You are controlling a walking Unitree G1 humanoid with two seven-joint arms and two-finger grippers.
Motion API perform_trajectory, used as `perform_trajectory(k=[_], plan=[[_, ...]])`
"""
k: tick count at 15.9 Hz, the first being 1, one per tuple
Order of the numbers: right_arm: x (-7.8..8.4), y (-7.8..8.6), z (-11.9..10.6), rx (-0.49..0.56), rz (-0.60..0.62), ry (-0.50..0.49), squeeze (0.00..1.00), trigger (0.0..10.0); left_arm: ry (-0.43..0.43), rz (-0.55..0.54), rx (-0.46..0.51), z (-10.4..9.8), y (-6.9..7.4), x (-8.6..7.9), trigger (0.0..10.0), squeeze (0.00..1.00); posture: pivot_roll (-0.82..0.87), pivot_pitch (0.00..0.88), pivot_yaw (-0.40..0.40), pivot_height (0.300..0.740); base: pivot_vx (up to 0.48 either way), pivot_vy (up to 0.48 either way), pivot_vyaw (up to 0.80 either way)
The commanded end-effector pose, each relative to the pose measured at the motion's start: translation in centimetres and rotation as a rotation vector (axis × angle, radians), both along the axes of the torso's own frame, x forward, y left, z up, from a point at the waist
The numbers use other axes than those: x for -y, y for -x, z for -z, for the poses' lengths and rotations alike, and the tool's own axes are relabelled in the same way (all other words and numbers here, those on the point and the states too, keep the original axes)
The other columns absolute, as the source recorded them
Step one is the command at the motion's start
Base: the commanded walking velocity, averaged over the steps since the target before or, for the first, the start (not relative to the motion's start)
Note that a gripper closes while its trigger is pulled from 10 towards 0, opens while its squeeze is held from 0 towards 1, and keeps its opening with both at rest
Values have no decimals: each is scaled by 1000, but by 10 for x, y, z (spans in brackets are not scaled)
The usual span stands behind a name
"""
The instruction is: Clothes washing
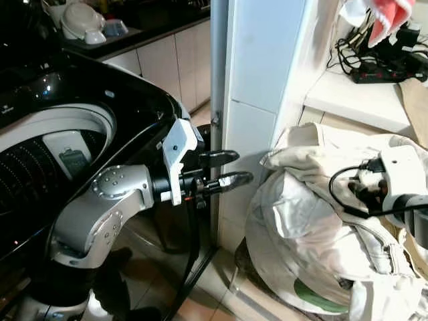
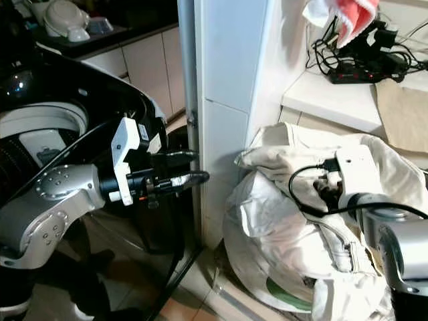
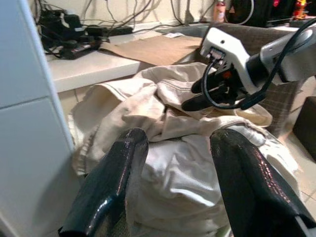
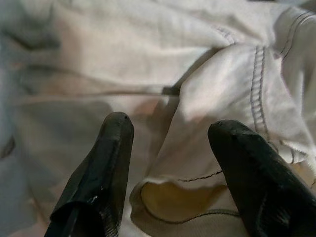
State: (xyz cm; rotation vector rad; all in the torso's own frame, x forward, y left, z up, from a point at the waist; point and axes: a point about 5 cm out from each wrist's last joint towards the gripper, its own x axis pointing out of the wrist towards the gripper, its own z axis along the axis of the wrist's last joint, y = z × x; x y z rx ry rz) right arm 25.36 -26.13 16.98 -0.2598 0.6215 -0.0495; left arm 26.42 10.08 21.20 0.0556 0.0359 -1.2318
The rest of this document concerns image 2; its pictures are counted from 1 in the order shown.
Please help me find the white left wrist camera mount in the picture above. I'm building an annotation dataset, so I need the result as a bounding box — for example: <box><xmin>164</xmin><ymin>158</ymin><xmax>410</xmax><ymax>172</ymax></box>
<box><xmin>110</xmin><ymin>117</ymin><xmax>150</xmax><ymax>205</ymax></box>

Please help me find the cream cloth jacket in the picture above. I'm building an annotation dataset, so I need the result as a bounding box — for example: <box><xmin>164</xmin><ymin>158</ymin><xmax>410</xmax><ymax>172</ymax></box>
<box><xmin>222</xmin><ymin>122</ymin><xmax>428</xmax><ymax>321</ymax></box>

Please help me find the black power strip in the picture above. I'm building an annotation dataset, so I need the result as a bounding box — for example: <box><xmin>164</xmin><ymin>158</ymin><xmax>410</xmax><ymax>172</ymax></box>
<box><xmin>328</xmin><ymin>56</ymin><xmax>410</xmax><ymax>85</ymax></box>

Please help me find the black top-load washing machine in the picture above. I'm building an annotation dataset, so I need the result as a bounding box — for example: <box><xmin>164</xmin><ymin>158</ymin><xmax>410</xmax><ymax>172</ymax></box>
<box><xmin>0</xmin><ymin>0</ymin><xmax>168</xmax><ymax>265</ymax></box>

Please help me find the black plug adapter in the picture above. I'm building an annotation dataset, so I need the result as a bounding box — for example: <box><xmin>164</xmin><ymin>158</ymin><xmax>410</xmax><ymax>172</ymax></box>
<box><xmin>370</xmin><ymin>20</ymin><xmax>403</xmax><ymax>53</ymax></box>

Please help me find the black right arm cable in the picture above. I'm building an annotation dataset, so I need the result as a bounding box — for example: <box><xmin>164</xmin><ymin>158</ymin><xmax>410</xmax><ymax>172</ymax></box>
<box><xmin>288</xmin><ymin>158</ymin><xmax>428</xmax><ymax>220</ymax></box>

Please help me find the white shelf board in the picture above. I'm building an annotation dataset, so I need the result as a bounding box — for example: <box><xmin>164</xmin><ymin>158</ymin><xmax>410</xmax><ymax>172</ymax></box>
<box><xmin>282</xmin><ymin>67</ymin><xmax>385</xmax><ymax>134</ymax></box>

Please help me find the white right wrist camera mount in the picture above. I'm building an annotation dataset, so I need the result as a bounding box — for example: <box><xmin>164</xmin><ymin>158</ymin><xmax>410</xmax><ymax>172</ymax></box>
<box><xmin>334</xmin><ymin>145</ymin><xmax>386</xmax><ymax>209</ymax></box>

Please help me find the small clear blue container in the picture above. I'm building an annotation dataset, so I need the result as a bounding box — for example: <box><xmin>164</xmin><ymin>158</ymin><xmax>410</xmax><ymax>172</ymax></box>
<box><xmin>87</xmin><ymin>17</ymin><xmax>115</xmax><ymax>36</ymax></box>

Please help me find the red and white cloth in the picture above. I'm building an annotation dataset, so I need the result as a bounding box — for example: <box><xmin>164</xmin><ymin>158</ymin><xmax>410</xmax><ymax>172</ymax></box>
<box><xmin>302</xmin><ymin>0</ymin><xmax>381</xmax><ymax>49</ymax></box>

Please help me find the white kitchen counter cabinet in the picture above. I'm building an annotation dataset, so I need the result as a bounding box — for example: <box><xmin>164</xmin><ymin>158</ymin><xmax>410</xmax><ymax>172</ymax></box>
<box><xmin>67</xmin><ymin>23</ymin><xmax>188</xmax><ymax>118</ymax></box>

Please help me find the white tall cabinet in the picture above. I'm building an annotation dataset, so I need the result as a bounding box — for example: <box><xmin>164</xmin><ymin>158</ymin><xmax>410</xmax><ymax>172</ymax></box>
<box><xmin>177</xmin><ymin>0</ymin><xmax>315</xmax><ymax>252</ymax></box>

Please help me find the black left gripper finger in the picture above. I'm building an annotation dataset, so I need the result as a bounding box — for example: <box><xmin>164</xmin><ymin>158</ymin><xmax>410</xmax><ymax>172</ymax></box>
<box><xmin>164</xmin><ymin>171</ymin><xmax>211</xmax><ymax>195</ymax></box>
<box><xmin>152</xmin><ymin>151</ymin><xmax>200</xmax><ymax>169</ymax></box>

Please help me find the brown paper sheet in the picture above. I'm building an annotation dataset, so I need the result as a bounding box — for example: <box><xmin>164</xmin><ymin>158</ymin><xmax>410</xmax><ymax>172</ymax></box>
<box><xmin>373</xmin><ymin>79</ymin><xmax>428</xmax><ymax>153</ymax></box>

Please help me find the green round item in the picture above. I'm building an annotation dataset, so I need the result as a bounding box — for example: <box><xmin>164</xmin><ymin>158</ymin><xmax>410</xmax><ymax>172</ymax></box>
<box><xmin>265</xmin><ymin>276</ymin><xmax>314</xmax><ymax>314</ymax></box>

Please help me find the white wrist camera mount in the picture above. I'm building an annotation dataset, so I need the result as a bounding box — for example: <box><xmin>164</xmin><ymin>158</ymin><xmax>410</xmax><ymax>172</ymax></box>
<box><xmin>334</xmin><ymin>145</ymin><xmax>386</xmax><ymax>209</ymax></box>
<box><xmin>110</xmin><ymin>117</ymin><xmax>150</xmax><ymax>205</ymax></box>

